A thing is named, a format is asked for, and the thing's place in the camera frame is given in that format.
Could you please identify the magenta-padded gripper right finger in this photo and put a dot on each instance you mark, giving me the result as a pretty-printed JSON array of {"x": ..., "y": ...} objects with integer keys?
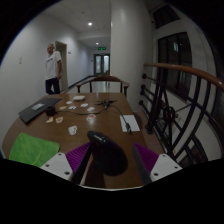
[{"x": 165, "y": 166}]

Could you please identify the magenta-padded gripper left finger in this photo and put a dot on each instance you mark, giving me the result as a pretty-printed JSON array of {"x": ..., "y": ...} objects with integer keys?
[{"x": 56, "y": 165}]

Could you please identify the black vertical computer mouse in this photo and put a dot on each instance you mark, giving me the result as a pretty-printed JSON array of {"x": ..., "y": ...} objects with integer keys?
[{"x": 108, "y": 155}]

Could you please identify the green mouse pad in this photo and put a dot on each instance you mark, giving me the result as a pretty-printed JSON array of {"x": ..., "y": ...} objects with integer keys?
[{"x": 31, "y": 149}]

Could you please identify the white heart-print sticker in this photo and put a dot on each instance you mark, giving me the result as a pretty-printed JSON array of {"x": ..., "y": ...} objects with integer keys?
[{"x": 72, "y": 130}]

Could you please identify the small beige sticker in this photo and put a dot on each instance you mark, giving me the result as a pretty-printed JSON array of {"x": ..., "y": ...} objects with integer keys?
[
  {"x": 62, "y": 108},
  {"x": 49, "y": 120}
]

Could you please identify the red and beige sticker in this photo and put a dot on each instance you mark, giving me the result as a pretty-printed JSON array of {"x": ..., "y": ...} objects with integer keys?
[{"x": 59, "y": 119}]

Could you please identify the small black box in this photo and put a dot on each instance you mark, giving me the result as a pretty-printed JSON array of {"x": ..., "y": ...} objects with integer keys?
[{"x": 50, "y": 111}]

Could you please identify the white paper sheet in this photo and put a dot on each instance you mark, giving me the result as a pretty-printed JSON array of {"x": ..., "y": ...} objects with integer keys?
[{"x": 131, "y": 121}]

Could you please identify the red and white sticker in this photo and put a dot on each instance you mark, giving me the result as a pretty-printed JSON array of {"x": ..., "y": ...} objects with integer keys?
[{"x": 91, "y": 117}]

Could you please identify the black closed laptop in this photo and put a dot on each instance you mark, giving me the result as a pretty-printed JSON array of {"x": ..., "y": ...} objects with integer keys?
[{"x": 35, "y": 110}]

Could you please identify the black railing with wooden handrail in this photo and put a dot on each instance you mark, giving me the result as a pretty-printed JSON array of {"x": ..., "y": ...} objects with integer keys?
[{"x": 160, "y": 100}]

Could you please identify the small white box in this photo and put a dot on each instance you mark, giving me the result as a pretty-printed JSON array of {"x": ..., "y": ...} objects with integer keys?
[{"x": 79, "y": 98}]

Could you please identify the wooden armchair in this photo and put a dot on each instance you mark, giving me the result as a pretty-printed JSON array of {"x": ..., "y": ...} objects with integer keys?
[{"x": 103, "y": 78}]

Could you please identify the person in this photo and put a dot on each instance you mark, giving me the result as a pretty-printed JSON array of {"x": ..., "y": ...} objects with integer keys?
[{"x": 52, "y": 66}]

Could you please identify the beige side door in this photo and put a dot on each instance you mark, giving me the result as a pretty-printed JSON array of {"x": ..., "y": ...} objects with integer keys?
[{"x": 63, "y": 63}]

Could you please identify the dark framed window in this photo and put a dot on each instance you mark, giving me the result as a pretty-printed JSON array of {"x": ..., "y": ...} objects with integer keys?
[{"x": 175, "y": 63}]

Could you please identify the glass double door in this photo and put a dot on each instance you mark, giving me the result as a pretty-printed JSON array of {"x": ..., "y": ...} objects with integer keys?
[{"x": 101, "y": 64}]

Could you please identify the green exit sign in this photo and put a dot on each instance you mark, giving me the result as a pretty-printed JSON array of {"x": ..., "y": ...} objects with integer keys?
[{"x": 101, "y": 48}]

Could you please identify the white wall switch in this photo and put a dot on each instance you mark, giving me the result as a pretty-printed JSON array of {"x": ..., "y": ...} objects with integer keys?
[{"x": 20, "y": 60}]

